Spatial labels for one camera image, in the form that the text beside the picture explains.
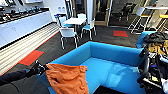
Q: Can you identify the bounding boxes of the white kitchen counter cabinets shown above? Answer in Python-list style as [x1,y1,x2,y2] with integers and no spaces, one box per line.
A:
[0,9,54,48]

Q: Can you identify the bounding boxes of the white square table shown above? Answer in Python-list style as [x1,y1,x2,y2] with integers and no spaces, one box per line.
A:
[62,17,88,34]

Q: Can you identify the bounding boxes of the white chair blue seat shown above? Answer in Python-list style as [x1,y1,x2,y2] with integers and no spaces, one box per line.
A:
[80,19,98,40]

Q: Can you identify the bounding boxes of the large blue sofa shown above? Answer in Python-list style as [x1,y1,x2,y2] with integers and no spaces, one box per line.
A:
[37,40,151,94]

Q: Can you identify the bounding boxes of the dark glass door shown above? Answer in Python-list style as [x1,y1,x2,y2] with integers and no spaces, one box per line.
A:
[70,0,88,18]

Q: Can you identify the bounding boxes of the wood framed glass door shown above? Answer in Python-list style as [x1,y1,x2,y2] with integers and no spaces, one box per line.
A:
[92,0,113,27]

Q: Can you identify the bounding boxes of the black office chair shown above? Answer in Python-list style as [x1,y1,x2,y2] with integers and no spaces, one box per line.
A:
[117,2,135,22]

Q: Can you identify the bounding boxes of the small blue sofa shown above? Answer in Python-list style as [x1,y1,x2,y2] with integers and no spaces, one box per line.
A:
[134,30,158,50]

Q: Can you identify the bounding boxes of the white stool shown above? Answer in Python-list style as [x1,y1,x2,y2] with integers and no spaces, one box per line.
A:
[127,6,148,34]

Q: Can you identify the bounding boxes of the black bag pile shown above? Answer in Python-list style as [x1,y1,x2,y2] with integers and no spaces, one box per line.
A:
[143,31,168,45]

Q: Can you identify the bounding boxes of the white high table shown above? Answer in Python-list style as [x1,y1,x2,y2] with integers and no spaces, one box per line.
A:
[143,4,168,12]

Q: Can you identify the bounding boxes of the yellow stool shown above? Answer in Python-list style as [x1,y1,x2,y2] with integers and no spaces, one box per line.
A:
[155,13,168,33]

